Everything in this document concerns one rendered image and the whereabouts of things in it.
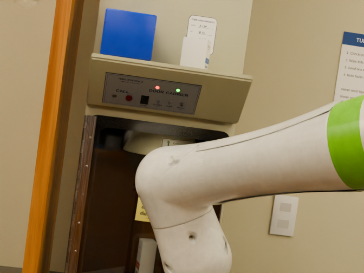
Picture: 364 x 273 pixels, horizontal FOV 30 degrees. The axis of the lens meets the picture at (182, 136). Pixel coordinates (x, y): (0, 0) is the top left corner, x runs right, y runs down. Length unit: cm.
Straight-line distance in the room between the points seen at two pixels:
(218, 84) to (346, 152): 58
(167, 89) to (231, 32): 20
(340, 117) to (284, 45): 111
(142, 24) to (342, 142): 62
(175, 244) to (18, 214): 94
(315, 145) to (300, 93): 111
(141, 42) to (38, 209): 38
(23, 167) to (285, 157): 113
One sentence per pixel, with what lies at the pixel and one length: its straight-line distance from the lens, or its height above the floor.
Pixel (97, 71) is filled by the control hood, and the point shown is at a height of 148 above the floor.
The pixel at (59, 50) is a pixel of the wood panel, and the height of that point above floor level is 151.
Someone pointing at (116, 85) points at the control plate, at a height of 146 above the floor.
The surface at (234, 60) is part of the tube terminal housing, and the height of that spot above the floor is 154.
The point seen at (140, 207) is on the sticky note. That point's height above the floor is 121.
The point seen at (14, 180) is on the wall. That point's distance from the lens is 190.
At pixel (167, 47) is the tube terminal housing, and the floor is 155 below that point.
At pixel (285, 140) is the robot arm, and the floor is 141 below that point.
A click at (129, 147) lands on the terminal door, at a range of 143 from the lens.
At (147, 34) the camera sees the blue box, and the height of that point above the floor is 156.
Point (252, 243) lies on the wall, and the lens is 196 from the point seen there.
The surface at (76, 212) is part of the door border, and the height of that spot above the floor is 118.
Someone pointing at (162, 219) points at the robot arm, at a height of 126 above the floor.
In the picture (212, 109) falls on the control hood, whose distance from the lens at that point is 140.
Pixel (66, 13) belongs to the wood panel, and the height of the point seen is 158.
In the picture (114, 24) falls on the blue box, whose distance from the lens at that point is 133.
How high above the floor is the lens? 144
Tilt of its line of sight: 3 degrees down
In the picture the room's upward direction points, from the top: 8 degrees clockwise
